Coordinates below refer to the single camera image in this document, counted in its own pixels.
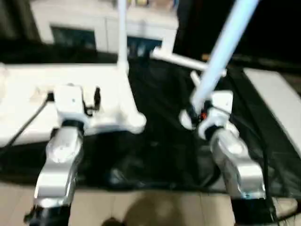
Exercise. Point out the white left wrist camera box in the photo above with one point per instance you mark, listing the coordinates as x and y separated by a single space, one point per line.
70 103

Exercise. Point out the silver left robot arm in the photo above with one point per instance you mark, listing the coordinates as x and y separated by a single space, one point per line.
59 165

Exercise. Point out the black mat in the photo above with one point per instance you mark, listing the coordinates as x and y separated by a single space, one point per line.
160 141

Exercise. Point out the white sideboard with glass doors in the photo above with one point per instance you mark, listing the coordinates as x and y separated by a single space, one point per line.
94 19

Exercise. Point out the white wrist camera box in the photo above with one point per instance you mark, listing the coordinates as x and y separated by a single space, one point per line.
70 103
221 106

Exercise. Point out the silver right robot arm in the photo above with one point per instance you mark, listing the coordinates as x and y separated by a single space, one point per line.
240 165

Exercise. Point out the white plastic table top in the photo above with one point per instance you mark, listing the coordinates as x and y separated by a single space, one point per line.
28 99

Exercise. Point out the white plastic table leg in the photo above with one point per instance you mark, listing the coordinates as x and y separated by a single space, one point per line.
178 60
194 77
221 52
122 33

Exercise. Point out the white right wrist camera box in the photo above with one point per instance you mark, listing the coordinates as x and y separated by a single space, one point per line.
221 106

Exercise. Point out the black cabinet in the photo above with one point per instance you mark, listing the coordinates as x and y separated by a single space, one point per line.
263 23

